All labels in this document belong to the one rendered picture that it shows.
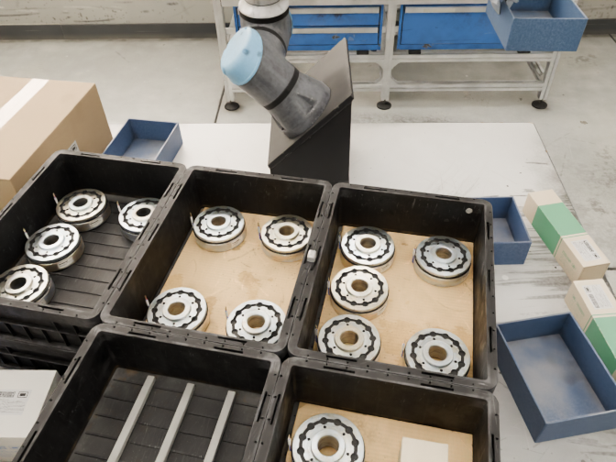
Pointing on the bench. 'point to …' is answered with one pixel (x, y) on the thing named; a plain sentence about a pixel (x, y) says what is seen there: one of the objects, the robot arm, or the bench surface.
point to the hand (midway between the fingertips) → (500, 5)
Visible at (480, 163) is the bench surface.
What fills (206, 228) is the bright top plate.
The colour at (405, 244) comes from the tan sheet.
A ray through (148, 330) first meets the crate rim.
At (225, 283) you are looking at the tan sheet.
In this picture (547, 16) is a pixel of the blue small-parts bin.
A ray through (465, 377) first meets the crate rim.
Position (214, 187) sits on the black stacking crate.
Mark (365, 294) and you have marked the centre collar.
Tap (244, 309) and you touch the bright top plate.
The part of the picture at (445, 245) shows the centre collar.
